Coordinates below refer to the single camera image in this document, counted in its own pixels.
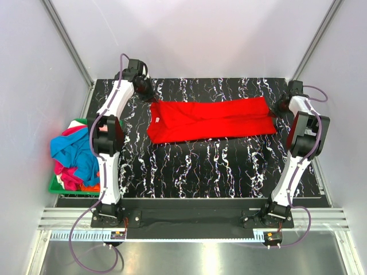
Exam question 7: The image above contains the red t shirt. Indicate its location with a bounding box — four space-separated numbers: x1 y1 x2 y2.
147 97 276 144

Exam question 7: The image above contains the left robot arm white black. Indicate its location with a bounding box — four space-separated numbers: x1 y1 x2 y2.
87 58 154 227

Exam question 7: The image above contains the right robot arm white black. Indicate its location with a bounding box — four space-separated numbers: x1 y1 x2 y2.
259 80 330 227

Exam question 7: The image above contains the white t shirt in basket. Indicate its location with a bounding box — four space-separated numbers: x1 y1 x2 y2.
68 120 87 129

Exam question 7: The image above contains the blue t shirt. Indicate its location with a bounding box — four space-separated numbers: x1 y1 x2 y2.
50 127 101 188

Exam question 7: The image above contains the orange t shirt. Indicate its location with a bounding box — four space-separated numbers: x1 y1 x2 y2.
80 183 100 193

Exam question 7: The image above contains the green plastic basket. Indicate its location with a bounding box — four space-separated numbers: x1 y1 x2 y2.
47 118 124 197

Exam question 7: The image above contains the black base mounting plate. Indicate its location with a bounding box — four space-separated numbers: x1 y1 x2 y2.
91 198 294 242

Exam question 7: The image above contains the right aluminium frame post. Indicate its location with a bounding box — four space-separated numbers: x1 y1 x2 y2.
290 0 344 81

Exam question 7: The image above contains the aluminium frame post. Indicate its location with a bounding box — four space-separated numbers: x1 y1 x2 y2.
40 0 94 88
290 0 344 81

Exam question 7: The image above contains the left aluminium frame post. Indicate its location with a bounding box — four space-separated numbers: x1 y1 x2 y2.
40 0 94 88

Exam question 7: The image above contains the aluminium front rail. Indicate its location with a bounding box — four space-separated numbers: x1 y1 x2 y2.
39 207 349 231

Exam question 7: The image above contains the white slotted cable duct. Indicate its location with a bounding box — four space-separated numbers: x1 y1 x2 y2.
50 230 265 243

